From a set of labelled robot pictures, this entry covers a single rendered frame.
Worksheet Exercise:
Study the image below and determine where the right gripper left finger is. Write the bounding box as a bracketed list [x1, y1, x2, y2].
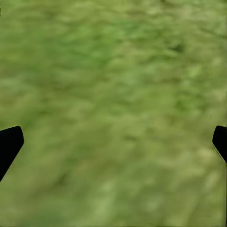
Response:
[0, 126, 25, 182]

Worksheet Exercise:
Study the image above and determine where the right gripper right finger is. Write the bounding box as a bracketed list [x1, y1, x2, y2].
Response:
[212, 126, 227, 163]

